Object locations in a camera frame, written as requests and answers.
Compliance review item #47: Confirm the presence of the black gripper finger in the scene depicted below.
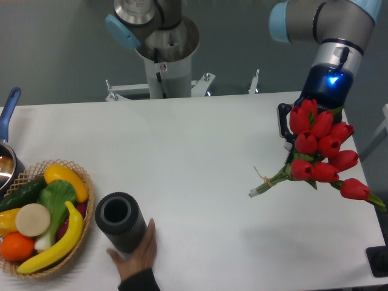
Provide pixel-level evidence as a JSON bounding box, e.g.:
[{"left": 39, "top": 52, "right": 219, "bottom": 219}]
[{"left": 277, "top": 103, "right": 296, "bottom": 164}]

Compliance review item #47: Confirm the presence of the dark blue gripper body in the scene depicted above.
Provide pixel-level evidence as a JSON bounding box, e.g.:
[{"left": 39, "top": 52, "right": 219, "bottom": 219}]
[{"left": 294, "top": 65, "right": 353, "bottom": 113}]

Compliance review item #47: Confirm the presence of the red tulip bouquet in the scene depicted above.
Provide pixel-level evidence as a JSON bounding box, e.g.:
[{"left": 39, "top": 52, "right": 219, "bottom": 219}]
[{"left": 249, "top": 99, "right": 387, "bottom": 212}]

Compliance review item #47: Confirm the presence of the black ribbed cylindrical vase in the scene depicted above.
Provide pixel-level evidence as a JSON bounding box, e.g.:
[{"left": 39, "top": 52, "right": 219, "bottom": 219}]
[{"left": 95, "top": 192, "right": 147, "bottom": 253}]

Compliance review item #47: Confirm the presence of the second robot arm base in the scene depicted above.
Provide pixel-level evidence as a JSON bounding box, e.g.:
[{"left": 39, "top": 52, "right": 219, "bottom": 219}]
[{"left": 105, "top": 0, "right": 182, "bottom": 49}]

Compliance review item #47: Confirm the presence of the dark sleeve forearm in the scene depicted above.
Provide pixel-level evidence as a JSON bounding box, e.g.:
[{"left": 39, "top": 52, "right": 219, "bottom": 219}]
[{"left": 118, "top": 268, "right": 161, "bottom": 291}]

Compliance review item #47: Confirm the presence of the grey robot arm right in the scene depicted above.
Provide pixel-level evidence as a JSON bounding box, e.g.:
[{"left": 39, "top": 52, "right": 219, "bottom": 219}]
[{"left": 269, "top": 1, "right": 382, "bottom": 113}]

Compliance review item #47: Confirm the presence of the person's hand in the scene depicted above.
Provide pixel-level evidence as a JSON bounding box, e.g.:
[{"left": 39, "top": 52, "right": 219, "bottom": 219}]
[{"left": 106, "top": 218, "right": 157, "bottom": 282}]

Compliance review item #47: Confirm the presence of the black device at edge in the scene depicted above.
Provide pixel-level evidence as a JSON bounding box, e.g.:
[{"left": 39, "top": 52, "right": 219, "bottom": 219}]
[{"left": 366, "top": 246, "right": 387, "bottom": 278}]

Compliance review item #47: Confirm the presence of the red purple vegetable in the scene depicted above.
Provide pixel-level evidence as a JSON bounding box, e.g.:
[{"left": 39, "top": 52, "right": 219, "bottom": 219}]
[{"left": 56, "top": 202, "right": 87, "bottom": 241}]

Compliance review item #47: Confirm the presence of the green bok choy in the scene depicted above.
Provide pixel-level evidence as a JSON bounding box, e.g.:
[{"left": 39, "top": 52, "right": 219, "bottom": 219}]
[{"left": 35, "top": 180, "right": 76, "bottom": 253}]

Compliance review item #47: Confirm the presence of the woven wicker basket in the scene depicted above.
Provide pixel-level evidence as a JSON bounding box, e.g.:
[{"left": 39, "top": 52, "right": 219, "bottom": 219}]
[{"left": 1, "top": 159, "right": 95, "bottom": 279}]

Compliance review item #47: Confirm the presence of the yellow banana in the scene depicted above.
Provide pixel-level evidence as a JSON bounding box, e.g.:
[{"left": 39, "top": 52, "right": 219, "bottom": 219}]
[{"left": 17, "top": 201, "right": 84, "bottom": 275}]

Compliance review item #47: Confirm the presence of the dark green cucumber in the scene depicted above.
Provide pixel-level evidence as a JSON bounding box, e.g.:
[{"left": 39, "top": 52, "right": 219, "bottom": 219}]
[{"left": 1, "top": 176, "right": 47, "bottom": 212}]

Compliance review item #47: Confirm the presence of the beige round disc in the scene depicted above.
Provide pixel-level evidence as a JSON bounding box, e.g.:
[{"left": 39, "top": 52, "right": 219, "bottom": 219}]
[{"left": 15, "top": 203, "right": 51, "bottom": 237}]

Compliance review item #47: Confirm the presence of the yellow bell pepper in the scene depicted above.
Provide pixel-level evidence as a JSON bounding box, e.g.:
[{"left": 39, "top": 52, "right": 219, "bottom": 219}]
[{"left": 0, "top": 208, "right": 20, "bottom": 237}]

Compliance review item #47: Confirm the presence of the orange fruit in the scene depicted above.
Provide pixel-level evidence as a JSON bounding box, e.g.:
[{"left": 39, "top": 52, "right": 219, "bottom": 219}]
[{"left": 1, "top": 232, "right": 35, "bottom": 262}]

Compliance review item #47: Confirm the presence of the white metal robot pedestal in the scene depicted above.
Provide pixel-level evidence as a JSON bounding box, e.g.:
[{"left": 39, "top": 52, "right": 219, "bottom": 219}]
[{"left": 104, "top": 16, "right": 261, "bottom": 102}]

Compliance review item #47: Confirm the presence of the blue handled saucepan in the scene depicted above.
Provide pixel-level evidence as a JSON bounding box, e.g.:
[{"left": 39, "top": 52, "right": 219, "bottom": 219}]
[{"left": 1, "top": 87, "right": 25, "bottom": 200}]

